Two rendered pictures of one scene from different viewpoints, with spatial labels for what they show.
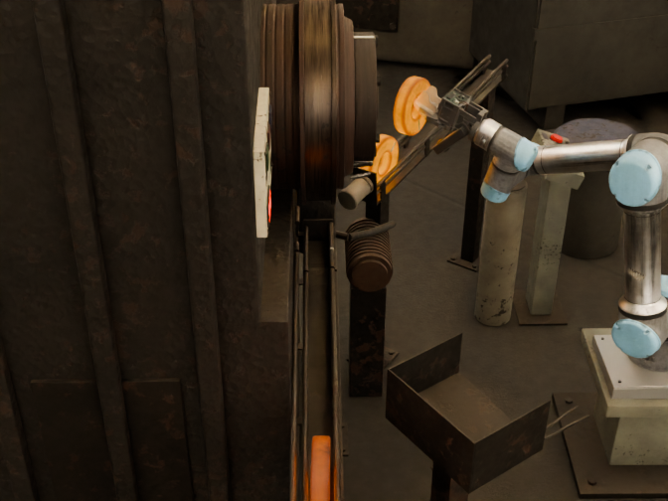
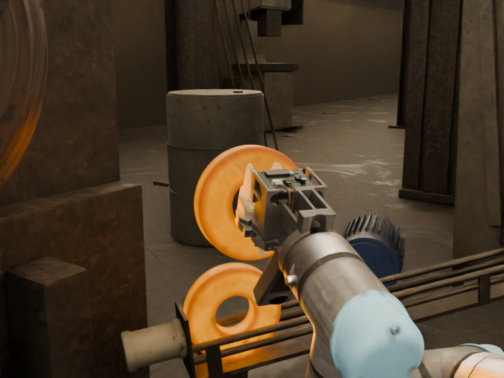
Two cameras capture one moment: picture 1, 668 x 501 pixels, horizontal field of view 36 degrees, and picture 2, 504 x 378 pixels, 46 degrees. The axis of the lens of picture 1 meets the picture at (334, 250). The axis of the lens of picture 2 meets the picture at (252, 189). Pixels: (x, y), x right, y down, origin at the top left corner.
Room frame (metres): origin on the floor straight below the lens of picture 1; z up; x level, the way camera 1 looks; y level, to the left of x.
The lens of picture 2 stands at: (1.80, -0.67, 1.10)
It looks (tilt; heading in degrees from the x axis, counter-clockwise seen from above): 13 degrees down; 37
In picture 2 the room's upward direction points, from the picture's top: straight up
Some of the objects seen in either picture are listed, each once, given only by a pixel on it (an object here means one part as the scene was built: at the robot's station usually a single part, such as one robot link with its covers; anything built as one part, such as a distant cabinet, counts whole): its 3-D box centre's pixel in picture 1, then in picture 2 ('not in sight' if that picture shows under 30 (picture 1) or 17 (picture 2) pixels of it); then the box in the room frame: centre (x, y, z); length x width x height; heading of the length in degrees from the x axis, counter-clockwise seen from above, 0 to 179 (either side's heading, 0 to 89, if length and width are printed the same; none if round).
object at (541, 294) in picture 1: (549, 232); not in sight; (2.72, -0.69, 0.31); 0.24 x 0.16 x 0.62; 1
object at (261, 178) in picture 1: (263, 160); not in sight; (1.68, 0.13, 1.15); 0.26 x 0.02 x 0.18; 1
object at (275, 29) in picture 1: (282, 97); not in sight; (2.02, 0.11, 1.11); 0.47 x 0.10 x 0.47; 1
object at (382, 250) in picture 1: (366, 310); not in sight; (2.36, -0.10, 0.27); 0.22 x 0.13 x 0.53; 1
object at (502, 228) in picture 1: (499, 251); not in sight; (2.67, -0.53, 0.26); 0.12 x 0.12 x 0.52
